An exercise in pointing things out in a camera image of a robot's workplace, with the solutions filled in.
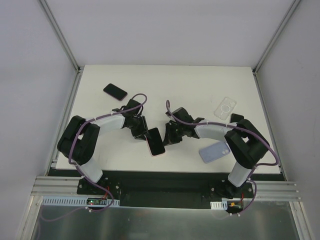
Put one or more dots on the right white cable duct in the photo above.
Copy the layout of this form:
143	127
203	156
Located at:
219	205

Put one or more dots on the left aluminium frame post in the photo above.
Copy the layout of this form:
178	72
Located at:
59	34

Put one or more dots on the pink phone case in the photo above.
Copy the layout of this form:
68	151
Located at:
156	155

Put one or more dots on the white cable duct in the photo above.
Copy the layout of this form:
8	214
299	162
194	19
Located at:
219	205
79	202

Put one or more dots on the left white cable duct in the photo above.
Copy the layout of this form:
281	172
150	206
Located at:
79	202

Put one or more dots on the phone in purple case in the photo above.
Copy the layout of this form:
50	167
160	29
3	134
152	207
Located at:
115	92

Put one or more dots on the aluminium front rail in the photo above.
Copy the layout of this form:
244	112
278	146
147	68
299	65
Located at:
63	186

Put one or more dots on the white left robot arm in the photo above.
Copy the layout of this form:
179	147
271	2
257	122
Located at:
79	139

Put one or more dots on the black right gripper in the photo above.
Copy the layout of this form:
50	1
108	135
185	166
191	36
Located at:
171	132

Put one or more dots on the right aluminium frame post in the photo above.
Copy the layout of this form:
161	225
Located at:
280	28

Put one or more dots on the aluminium frame post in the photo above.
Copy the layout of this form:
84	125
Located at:
280	28
59	34

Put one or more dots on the clear phone case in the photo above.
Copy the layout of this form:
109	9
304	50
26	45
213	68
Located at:
225	108

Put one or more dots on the lavender phone case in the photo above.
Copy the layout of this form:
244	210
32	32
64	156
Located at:
214	152

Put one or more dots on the black phone white edge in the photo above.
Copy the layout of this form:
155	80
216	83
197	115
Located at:
235	118

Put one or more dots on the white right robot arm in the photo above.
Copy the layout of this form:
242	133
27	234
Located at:
245	142

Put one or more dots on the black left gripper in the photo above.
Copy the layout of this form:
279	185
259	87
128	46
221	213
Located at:
144	128

